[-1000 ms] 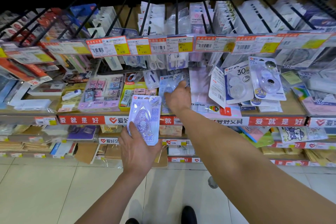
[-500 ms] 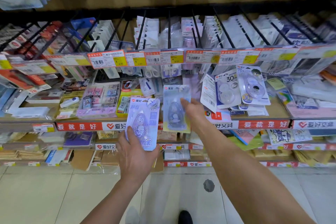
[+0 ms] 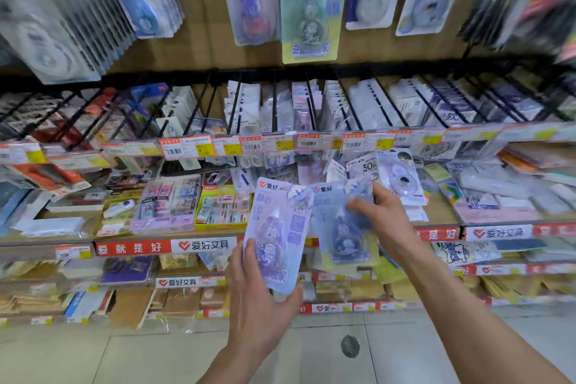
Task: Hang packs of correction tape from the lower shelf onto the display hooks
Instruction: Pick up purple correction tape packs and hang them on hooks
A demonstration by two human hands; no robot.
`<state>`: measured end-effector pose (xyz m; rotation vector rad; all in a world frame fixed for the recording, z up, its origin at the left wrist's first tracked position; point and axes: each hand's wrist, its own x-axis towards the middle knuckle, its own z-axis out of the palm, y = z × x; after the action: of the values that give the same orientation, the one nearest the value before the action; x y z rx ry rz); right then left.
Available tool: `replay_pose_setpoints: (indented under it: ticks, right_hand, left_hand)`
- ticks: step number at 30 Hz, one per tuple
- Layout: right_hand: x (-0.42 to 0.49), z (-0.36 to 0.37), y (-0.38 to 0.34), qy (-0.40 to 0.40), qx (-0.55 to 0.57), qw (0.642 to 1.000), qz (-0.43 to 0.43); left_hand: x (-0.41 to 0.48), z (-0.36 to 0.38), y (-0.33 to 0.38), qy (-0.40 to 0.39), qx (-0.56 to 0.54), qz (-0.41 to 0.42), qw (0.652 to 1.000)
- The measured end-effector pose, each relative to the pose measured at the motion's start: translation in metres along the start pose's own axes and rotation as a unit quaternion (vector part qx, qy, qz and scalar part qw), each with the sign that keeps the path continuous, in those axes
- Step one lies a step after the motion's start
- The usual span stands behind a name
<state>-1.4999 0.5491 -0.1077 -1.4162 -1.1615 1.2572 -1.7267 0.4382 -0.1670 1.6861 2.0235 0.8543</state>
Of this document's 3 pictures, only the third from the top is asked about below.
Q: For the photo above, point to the person's left hand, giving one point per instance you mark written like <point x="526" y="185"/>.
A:
<point x="261" y="325"/>

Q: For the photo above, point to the person's right hand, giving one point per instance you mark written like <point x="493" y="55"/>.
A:
<point x="391" y="226"/>

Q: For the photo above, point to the pile of large clear packets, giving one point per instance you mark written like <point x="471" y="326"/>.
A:
<point x="400" y="176"/>

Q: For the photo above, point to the purple correction tape packet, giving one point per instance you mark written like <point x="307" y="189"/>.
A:
<point x="342" y="239"/>
<point x="276" y="235"/>

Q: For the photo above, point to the teal correction tape packet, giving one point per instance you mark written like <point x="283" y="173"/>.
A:
<point x="312" y="10"/>

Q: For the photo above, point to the row of white correction tapes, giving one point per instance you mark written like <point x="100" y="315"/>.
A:
<point x="49" y="46"/>

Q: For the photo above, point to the person's right forearm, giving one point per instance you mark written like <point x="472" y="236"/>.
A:
<point x="477" y="329"/>

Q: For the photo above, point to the red shelf label strip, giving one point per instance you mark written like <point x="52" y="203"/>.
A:
<point x="130" y="248"/>

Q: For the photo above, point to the green paper pack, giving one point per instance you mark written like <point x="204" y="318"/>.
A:
<point x="389" y="271"/>

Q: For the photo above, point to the cartoon sticker pack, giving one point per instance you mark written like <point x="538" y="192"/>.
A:
<point x="463" y="252"/>

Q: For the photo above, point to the round floor cover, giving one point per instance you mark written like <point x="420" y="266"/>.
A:
<point x="350" y="347"/>

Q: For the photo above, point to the pink sticky note pack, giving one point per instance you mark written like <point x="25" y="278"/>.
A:
<point x="495" y="203"/>

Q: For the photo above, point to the yellow eraser display box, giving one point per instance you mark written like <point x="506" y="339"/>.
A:
<point x="222" y="210"/>

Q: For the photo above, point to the rows of grey white packets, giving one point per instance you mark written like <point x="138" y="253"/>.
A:
<point x="405" y="104"/>

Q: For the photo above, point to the brown cardboard pack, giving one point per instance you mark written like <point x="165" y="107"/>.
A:
<point x="132" y="307"/>

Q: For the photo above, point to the dark purple packet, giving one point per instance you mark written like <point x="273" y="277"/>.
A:
<point x="128" y="269"/>

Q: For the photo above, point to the small white blue box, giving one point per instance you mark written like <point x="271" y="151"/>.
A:
<point x="243" y="180"/>

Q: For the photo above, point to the pink eraser display box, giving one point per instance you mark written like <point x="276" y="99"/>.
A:
<point x="166" y="203"/>

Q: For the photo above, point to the gold box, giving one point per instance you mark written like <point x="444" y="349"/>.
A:
<point x="117" y="228"/>

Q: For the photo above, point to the blue white card packet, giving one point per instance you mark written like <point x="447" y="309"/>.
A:
<point x="87" y="306"/>

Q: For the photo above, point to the small white blue device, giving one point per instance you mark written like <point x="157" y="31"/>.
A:
<point x="119" y="208"/>

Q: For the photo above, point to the row of orange price tags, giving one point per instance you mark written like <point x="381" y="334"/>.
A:
<point x="184" y="147"/>

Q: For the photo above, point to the white ink box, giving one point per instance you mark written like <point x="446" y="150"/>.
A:
<point x="74" y="203"/>

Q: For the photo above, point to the white flat box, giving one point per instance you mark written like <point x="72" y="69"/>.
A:
<point x="54" y="227"/>

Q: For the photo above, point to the stacks of brown envelopes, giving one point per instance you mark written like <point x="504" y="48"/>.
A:
<point x="31" y="303"/>

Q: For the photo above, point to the row of white card packets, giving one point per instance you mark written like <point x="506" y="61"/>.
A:
<point x="180" y="104"/>

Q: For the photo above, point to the blue scissors packets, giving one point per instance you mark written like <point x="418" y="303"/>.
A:
<point x="150" y="100"/>

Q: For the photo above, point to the row of white red packets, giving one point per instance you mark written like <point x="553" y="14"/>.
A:
<point x="49" y="176"/>

